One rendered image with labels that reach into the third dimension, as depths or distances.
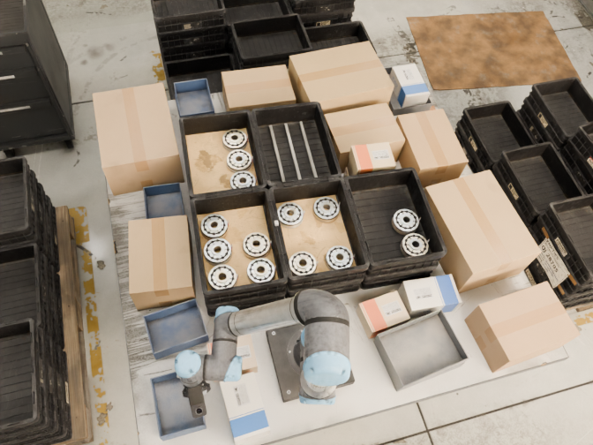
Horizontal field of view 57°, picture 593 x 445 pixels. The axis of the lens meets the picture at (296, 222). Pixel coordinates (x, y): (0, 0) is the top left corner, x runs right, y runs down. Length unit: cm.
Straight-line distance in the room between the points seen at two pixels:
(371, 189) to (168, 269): 87
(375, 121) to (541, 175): 111
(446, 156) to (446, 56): 184
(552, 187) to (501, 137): 46
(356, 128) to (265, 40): 109
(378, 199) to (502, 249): 51
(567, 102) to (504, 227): 152
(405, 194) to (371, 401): 83
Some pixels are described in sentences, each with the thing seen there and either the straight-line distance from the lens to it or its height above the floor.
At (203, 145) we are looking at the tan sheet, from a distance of 234.
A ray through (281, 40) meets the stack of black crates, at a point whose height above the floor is 49.
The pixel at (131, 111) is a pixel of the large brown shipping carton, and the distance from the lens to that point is 241.
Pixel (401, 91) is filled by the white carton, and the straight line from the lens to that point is 271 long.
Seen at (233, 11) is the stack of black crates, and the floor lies 38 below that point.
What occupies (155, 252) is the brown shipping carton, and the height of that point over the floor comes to 86.
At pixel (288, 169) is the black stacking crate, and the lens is 227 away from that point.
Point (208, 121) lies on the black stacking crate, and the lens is 233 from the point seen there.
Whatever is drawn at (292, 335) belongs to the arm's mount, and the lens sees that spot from 202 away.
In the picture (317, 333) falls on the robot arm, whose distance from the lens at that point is 137.
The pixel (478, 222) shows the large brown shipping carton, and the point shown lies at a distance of 222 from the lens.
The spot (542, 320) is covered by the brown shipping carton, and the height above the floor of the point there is 86.
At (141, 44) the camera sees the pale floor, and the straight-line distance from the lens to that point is 405.
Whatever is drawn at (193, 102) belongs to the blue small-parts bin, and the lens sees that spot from 257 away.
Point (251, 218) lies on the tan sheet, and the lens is 213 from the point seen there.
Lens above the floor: 267
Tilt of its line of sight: 60 degrees down
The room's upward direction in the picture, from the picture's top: 8 degrees clockwise
